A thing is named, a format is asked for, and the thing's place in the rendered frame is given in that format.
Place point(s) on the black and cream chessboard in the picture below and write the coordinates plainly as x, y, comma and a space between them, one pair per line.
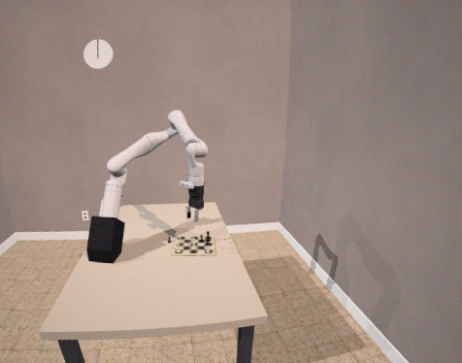
186, 246

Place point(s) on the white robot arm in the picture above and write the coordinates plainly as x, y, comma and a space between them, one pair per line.
118, 169

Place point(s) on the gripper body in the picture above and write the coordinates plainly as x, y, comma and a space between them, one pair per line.
196, 185

